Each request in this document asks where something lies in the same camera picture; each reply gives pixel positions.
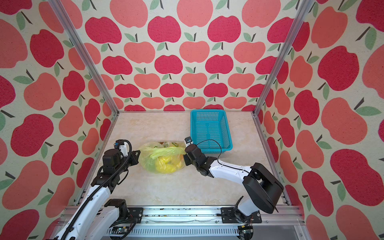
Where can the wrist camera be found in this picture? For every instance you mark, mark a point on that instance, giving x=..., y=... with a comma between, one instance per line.
x=123, y=147
x=188, y=141

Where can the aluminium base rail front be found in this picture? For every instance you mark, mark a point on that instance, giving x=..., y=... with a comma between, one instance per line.
x=184, y=223

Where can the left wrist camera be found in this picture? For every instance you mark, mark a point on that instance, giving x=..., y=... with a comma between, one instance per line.
x=123, y=147

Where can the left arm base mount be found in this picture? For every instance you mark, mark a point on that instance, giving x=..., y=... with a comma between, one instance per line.
x=123, y=213

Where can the aluminium post right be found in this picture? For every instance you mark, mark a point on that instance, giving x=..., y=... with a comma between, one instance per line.
x=286, y=47

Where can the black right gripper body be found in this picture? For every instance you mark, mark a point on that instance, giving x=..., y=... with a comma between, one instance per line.
x=187, y=161

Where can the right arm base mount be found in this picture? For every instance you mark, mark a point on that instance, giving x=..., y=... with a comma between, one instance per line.
x=232, y=215

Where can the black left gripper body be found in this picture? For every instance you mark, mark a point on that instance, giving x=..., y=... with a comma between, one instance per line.
x=126, y=162

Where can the aluminium post left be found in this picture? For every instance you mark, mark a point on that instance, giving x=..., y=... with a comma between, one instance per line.
x=71, y=31

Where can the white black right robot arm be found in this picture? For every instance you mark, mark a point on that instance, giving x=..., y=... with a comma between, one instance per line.
x=263, y=188

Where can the turquoise plastic basket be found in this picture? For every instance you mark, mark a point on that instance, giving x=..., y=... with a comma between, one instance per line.
x=210, y=131

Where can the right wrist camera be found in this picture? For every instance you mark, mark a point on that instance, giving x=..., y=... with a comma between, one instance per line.
x=188, y=141

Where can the aluminium post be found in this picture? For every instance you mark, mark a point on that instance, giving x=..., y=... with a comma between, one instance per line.
x=286, y=47
x=71, y=31

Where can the yellow plastic bag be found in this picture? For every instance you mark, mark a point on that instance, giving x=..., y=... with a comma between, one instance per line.
x=162, y=157

